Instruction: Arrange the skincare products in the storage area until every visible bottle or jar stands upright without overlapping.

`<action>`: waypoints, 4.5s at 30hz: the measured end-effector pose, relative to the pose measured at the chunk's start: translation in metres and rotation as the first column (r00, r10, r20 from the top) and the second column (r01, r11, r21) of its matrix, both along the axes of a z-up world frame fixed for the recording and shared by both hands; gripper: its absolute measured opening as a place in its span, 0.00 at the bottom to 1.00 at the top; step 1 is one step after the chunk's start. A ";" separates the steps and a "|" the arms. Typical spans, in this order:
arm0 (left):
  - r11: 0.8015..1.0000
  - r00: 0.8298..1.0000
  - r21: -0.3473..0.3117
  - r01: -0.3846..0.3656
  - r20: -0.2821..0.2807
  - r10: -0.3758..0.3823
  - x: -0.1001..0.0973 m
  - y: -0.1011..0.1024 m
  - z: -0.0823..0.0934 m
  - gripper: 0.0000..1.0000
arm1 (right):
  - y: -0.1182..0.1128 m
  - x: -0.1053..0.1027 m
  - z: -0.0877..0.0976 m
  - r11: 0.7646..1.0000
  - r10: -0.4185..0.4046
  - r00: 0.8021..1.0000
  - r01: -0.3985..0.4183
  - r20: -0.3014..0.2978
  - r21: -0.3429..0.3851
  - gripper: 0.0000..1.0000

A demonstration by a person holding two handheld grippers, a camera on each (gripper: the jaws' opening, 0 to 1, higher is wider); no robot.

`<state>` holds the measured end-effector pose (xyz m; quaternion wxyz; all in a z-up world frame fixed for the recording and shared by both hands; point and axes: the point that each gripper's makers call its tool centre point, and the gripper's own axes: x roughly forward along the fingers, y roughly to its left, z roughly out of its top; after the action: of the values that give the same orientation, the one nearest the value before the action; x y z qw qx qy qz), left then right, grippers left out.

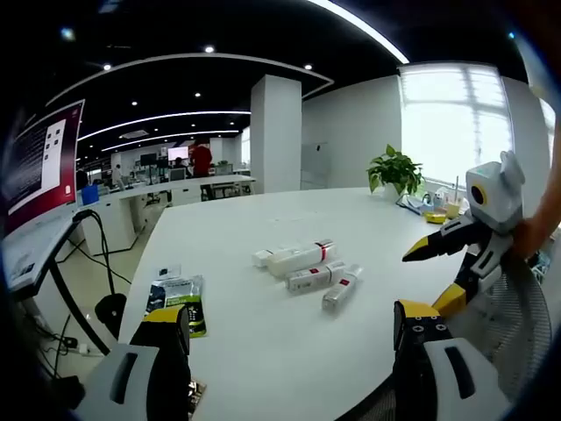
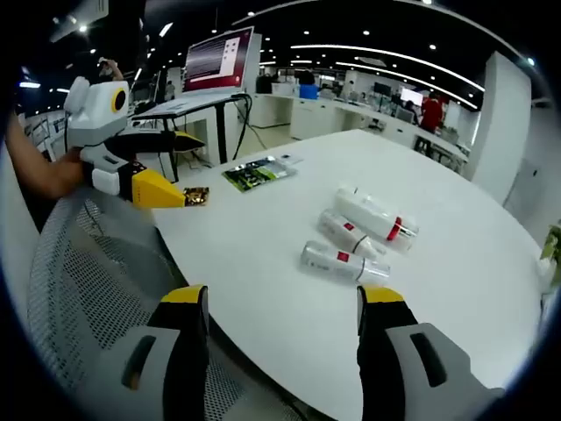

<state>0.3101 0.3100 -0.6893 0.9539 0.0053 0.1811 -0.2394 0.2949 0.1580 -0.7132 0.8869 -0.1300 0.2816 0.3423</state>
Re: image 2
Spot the green potted plant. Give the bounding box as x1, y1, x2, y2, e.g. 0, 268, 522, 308
539, 222, 561, 265

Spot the green printed packet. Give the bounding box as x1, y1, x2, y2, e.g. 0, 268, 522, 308
222, 158, 299, 194

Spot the small lit monitor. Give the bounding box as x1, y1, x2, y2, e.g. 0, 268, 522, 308
400, 87, 425, 107

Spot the grey mesh chair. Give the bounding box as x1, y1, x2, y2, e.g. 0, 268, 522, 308
25, 192, 303, 421

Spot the white standing desk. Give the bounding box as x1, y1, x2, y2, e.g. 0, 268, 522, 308
130, 93, 247, 182

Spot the long white counter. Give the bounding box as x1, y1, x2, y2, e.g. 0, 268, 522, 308
252, 91, 471, 164

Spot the black cable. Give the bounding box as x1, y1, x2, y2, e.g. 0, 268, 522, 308
230, 92, 268, 161

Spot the gold foil packet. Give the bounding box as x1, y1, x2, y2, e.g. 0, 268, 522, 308
181, 186, 211, 207

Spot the large red-ringed skincare bottle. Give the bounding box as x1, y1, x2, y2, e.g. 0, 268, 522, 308
334, 185, 420, 253

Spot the white pointed-cap skincare bottle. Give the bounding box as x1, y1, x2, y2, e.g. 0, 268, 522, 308
316, 209, 387, 260

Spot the large white-framed monitor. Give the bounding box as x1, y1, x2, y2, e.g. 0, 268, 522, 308
181, 25, 256, 100

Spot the white clear-cap skincare bottle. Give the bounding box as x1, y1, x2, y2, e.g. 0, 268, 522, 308
299, 240, 392, 285

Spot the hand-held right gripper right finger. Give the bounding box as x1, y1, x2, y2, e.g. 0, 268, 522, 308
355, 284, 506, 421

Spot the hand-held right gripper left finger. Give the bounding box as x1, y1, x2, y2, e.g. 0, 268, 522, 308
82, 284, 210, 421

